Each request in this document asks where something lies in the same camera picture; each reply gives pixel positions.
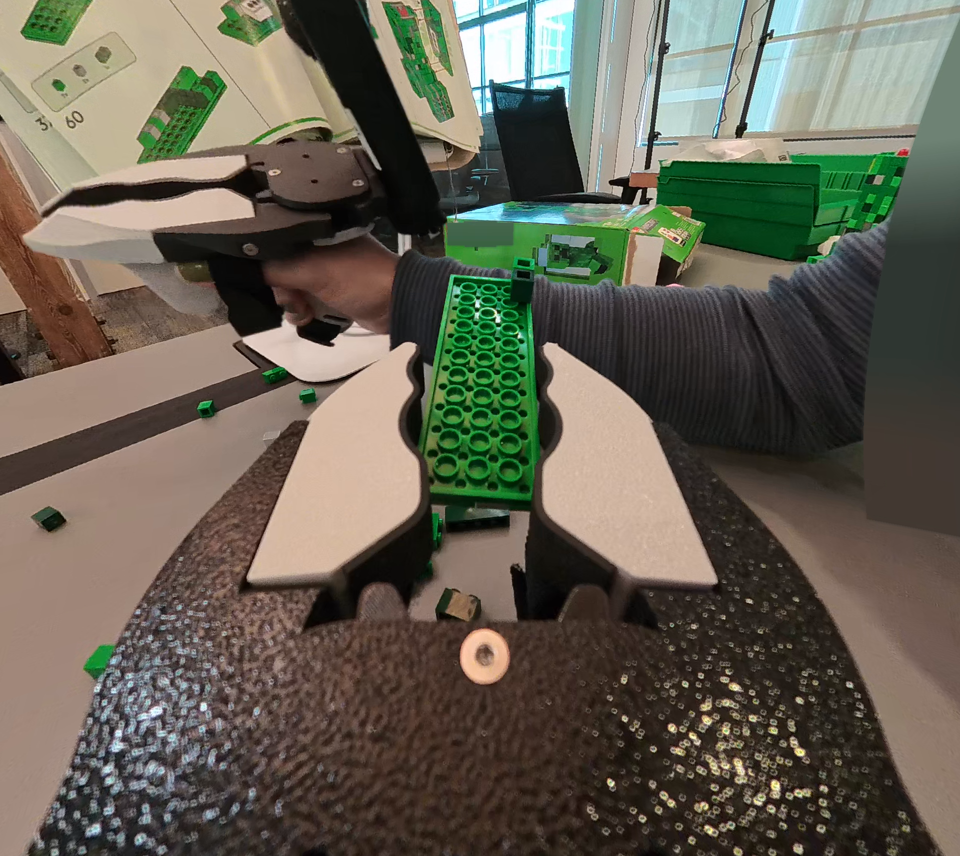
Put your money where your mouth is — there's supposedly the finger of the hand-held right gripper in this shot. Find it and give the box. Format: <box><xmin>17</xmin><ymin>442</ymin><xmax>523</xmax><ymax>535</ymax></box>
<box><xmin>21</xmin><ymin>185</ymin><xmax>261</xmax><ymax>265</ymax></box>
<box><xmin>41</xmin><ymin>153</ymin><xmax>254</xmax><ymax>216</ymax></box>

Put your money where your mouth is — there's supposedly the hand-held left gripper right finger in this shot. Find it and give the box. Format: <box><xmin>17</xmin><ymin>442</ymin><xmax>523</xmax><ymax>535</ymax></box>
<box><xmin>523</xmin><ymin>342</ymin><xmax>721</xmax><ymax>592</ymax></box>

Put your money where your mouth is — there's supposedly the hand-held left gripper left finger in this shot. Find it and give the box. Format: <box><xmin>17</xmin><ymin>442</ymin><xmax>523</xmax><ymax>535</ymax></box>
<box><xmin>244</xmin><ymin>342</ymin><xmax>436</xmax><ymax>592</ymax></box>

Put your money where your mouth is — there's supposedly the green studded base plate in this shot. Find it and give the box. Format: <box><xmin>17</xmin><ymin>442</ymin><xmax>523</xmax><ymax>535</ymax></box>
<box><xmin>417</xmin><ymin>273</ymin><xmax>537</xmax><ymax>508</ymax></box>

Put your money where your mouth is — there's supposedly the building instruction booklet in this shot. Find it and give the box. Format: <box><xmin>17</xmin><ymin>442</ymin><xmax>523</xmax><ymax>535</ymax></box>
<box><xmin>0</xmin><ymin>0</ymin><xmax>485</xmax><ymax>193</ymax></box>

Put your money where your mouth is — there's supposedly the person's right forearm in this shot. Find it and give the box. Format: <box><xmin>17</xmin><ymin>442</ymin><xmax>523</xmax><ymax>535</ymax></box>
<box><xmin>390</xmin><ymin>219</ymin><xmax>894</xmax><ymax>458</ymax></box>

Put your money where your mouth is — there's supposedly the grey desk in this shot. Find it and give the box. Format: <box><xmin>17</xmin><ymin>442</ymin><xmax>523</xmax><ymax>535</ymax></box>
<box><xmin>0</xmin><ymin>219</ymin><xmax>960</xmax><ymax>856</ymax></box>

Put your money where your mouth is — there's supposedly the person's right hand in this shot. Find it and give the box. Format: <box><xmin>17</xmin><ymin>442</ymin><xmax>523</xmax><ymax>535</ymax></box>
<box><xmin>266</xmin><ymin>243</ymin><xmax>404</xmax><ymax>336</ymax></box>

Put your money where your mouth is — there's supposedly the white book stand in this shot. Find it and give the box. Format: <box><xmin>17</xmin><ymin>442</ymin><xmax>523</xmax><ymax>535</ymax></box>
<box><xmin>234</xmin><ymin>121</ymin><xmax>485</xmax><ymax>385</ymax></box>

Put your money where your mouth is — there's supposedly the long dark green brick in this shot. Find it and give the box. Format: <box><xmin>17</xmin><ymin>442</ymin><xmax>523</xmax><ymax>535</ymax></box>
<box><xmin>444</xmin><ymin>506</ymin><xmax>511</xmax><ymax>531</ymax></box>

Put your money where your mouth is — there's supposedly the black tape strip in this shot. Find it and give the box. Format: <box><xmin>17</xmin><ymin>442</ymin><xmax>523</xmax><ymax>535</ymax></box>
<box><xmin>0</xmin><ymin>369</ymin><xmax>294</xmax><ymax>497</ymax></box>

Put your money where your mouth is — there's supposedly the black mesh office chair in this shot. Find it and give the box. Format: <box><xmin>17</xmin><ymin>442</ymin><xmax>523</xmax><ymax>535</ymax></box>
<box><xmin>489</xmin><ymin>80</ymin><xmax>646</xmax><ymax>205</ymax></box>

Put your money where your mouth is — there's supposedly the green cardboard set box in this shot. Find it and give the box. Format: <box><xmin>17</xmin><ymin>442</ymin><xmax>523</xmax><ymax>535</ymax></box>
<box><xmin>444</xmin><ymin>200</ymin><xmax>706</xmax><ymax>287</ymax></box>

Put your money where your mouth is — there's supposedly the white crumpled bag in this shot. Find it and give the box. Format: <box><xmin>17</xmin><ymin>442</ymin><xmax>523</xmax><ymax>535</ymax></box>
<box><xmin>678</xmin><ymin>135</ymin><xmax>798</xmax><ymax>165</ymax></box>

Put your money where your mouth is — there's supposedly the black tripod stand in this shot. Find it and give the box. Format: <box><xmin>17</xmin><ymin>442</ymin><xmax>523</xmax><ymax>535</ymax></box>
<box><xmin>716</xmin><ymin>0</ymin><xmax>811</xmax><ymax>139</ymax></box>
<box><xmin>637</xmin><ymin>0</ymin><xmax>693</xmax><ymax>148</ymax></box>

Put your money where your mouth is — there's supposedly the green pixel block model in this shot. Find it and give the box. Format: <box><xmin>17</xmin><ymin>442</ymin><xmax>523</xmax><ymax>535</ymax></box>
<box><xmin>808</xmin><ymin>151</ymin><xmax>912</xmax><ymax>265</ymax></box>

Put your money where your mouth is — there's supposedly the wooden support post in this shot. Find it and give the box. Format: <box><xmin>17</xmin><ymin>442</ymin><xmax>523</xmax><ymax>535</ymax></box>
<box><xmin>0</xmin><ymin>144</ymin><xmax>114</xmax><ymax>367</ymax></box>

